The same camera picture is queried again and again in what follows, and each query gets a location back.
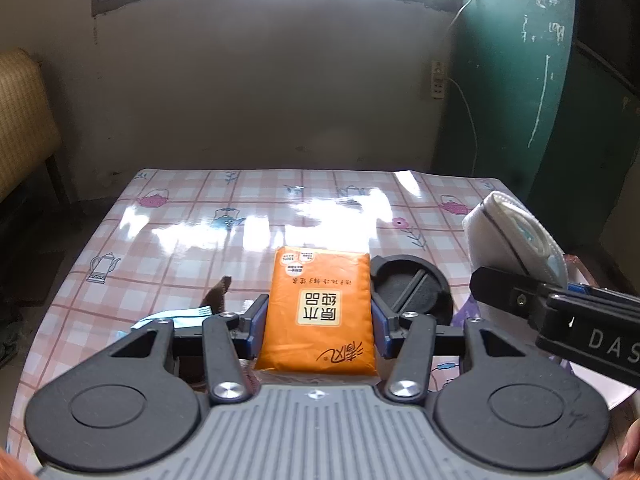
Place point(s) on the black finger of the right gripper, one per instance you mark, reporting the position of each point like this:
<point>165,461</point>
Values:
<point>509,300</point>

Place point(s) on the woven bamboo chair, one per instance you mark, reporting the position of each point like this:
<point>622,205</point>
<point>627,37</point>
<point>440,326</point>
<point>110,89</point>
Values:
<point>28,132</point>

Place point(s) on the green door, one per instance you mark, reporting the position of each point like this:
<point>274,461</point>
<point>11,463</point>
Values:
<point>543,95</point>

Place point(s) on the wall power socket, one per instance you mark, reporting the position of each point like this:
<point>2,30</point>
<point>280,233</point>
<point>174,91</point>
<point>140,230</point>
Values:
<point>438,80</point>

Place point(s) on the light blue packet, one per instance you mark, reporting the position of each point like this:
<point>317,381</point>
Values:
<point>183,318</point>

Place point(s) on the white face mask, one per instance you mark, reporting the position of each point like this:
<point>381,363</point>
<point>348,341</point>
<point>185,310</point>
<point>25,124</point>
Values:
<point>502,234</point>

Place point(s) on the brown sock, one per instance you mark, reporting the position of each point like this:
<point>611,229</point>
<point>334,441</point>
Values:
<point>214,298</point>

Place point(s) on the pink checkered tablecloth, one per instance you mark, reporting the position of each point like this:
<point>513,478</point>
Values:
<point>99,400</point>

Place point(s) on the black round lid cup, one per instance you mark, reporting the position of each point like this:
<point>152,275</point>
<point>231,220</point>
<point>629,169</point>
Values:
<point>406,283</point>

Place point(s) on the orange tissue pack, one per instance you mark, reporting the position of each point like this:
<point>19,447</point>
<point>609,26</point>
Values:
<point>319,318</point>

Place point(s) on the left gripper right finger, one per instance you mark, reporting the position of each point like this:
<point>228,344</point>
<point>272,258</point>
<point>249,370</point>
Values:
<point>391,325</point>

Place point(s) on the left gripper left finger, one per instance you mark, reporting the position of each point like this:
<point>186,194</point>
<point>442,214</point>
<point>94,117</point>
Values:
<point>246,331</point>

